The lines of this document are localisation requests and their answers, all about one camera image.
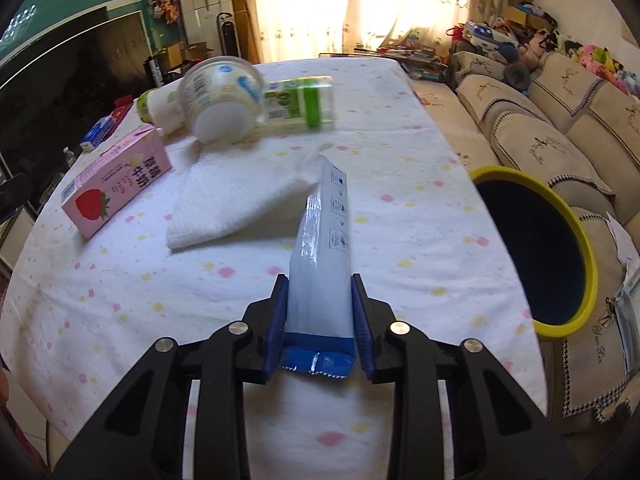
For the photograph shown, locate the beige sofa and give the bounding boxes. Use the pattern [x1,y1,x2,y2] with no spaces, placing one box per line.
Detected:
[411,49,640,436]

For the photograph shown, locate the cream patterned curtains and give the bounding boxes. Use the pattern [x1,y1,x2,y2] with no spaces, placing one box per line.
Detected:
[249,0,507,64]

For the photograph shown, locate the pink strawberry milk carton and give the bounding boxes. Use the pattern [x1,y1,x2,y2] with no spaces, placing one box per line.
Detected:
[61,127,174,240]

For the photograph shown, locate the pile of plush toys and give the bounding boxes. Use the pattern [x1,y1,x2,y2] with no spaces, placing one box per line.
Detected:
[520,27,640,102]

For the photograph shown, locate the yellow-rimmed black trash bin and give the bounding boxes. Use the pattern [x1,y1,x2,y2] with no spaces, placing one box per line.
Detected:
[469,165,599,344]

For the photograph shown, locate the black television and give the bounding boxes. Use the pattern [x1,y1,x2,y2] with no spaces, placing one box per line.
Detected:
[0,5,157,202]

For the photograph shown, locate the white paper towel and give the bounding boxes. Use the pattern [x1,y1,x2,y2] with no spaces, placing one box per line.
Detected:
[166,141,334,254]

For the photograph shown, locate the cardboard boxes behind sofa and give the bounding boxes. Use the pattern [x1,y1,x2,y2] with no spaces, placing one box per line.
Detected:
[505,0,557,31]

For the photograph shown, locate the clear bottle with green label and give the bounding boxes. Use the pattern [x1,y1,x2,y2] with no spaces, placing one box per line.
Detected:
[259,75,335,134]

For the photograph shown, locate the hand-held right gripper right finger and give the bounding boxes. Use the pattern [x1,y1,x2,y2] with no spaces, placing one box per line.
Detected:
[350,273,587,480]

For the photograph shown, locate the pile of books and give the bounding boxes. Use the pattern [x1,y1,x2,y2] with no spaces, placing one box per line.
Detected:
[320,42,452,82]

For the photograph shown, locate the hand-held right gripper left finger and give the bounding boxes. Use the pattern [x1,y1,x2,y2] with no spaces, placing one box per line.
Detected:
[54,274,291,480]

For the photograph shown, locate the blue star-printed bag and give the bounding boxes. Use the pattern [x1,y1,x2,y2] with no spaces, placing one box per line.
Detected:
[464,20,503,45]

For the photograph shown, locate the floral beige cover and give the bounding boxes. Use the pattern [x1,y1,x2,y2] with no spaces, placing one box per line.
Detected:
[411,79,496,163]

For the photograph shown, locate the cardboard boxes by fan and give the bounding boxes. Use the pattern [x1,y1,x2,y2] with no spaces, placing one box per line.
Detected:
[164,39,217,70]

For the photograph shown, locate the blue packet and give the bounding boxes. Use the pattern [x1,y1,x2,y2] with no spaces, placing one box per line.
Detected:
[80,114,120,151]

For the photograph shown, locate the black tower fan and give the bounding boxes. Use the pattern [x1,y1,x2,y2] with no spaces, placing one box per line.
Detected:
[216,12,242,59]

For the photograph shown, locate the dotted white tablecloth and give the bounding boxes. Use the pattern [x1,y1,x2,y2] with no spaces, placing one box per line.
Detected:
[0,57,547,480]

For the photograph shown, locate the clear plastic cup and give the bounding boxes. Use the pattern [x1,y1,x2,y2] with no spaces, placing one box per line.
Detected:
[178,56,266,144]

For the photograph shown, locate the green and white drink bottle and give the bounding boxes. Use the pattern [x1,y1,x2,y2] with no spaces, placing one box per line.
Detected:
[136,80,201,137]

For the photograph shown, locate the white and blue snack wrapper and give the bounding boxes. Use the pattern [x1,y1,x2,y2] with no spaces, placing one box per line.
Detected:
[280,154,357,378]

